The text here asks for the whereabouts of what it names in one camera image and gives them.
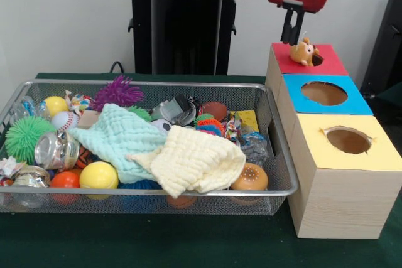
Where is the clear plastic jar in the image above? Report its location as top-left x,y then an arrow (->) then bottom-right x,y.
34,132 -> 80,170

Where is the black upright panel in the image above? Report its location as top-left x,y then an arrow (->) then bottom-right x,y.
360,0 -> 402,96

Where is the toy burger bun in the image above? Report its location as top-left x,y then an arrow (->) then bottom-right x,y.
231,163 -> 269,191

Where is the large yellow ball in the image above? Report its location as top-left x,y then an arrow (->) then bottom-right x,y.
79,161 -> 119,190

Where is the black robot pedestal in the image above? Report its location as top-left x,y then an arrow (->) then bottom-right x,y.
121,0 -> 253,76

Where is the wooden box with three holes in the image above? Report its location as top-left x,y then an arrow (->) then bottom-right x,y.
265,43 -> 402,239

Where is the yellow toy cheese wedge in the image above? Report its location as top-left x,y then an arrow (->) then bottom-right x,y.
234,110 -> 260,134

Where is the orange ball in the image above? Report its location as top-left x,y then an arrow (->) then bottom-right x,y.
50,171 -> 81,189

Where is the white baseball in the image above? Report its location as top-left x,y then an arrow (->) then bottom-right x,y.
50,111 -> 80,132

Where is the brown plush bear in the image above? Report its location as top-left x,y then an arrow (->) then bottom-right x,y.
289,31 -> 324,68

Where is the mint green cloth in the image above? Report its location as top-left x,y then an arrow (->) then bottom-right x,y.
67,103 -> 167,184

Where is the large green spiky ball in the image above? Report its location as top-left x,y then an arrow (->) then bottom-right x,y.
4,115 -> 58,165

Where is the purple spiky ball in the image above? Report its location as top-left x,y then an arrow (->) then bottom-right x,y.
90,75 -> 145,112

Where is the cream cloth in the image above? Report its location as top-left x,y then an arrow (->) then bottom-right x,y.
125,125 -> 247,199

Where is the dark green table cloth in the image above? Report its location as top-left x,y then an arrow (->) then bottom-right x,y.
0,72 -> 402,268
369,89 -> 402,118

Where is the silver mesh bin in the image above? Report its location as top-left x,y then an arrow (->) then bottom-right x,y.
0,78 -> 299,216

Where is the black cable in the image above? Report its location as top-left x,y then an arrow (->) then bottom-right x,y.
109,60 -> 125,74

